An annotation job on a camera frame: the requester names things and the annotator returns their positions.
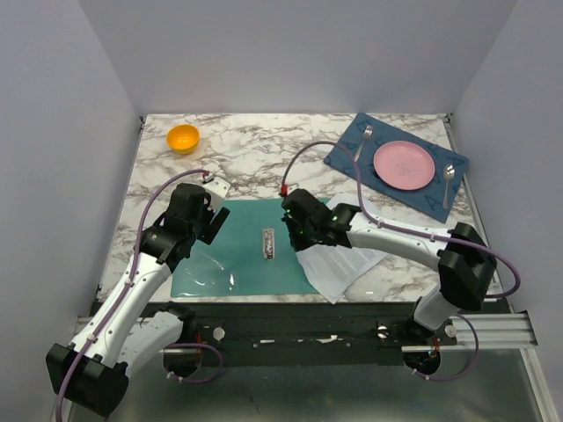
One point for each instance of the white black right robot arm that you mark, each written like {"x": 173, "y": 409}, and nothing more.
{"x": 458, "y": 255}

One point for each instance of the orange plastic bowl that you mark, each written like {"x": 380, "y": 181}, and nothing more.
{"x": 183, "y": 139}

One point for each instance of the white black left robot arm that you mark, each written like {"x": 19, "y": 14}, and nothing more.
{"x": 94, "y": 369}

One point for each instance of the silver spoon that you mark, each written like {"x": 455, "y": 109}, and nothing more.
{"x": 448, "y": 174}

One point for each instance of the teal plastic folder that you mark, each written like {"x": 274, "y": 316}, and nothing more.
{"x": 234, "y": 264}

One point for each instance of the silver folder clip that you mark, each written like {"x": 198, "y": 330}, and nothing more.
{"x": 268, "y": 243}

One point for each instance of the blue fabric placemat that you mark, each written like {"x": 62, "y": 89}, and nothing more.
{"x": 427, "y": 200}

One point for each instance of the printed white paper sheets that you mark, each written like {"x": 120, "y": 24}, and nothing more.
{"x": 332, "y": 270}

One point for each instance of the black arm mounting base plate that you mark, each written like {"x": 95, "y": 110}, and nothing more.
{"x": 305, "y": 334}

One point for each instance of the pink plate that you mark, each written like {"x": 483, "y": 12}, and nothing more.
{"x": 404, "y": 165}

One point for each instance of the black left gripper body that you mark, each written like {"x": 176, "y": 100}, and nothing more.
{"x": 200, "y": 225}

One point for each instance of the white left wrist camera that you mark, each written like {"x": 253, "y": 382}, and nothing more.
{"x": 218, "y": 189}

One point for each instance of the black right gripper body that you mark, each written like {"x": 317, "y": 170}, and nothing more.
{"x": 301, "y": 236}

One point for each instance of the aluminium extrusion rail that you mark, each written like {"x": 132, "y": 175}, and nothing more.
{"x": 495, "y": 331}

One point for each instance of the silver fork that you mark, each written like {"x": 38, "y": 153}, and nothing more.
{"x": 365, "y": 136}

